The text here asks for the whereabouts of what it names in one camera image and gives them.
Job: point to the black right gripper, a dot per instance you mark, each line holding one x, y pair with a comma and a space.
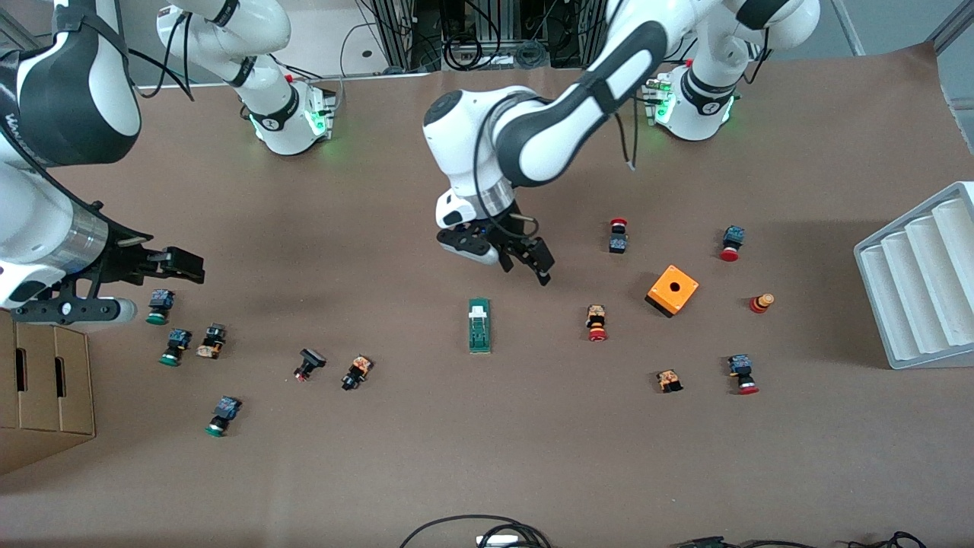
122, 260

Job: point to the red mushroom button black base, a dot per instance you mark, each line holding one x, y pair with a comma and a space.
618, 242

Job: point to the red button orange base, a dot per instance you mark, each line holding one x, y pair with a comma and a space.
596, 320

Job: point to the cardboard box with slots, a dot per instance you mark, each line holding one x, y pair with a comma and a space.
46, 396

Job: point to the orange button enclosure box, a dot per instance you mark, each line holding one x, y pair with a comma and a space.
662, 295

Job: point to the green push button switch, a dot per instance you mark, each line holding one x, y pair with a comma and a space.
176, 341
160, 303
225, 411

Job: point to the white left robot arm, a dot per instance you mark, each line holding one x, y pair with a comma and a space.
472, 137

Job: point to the small white adapter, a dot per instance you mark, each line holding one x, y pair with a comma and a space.
498, 541

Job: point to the orange contact block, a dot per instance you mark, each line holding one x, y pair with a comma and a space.
669, 380

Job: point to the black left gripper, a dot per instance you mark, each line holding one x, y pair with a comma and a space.
511, 230

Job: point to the aluminium frame rack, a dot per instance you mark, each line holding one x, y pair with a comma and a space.
399, 30

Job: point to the black square push button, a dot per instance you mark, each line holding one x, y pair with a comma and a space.
310, 359

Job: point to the black orange selector switch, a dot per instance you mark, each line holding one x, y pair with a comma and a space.
358, 371

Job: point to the white ridged tray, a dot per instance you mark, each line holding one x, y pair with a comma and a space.
913, 289

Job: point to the small red yellow button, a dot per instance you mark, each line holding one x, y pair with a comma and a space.
759, 304

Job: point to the red button blue base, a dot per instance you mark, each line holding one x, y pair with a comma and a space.
733, 237
741, 369

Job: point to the black orange switch block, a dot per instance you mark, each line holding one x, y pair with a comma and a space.
212, 341

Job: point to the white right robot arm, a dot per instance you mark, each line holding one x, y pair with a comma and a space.
293, 125

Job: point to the white mounting plate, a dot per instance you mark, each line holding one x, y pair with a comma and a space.
319, 46

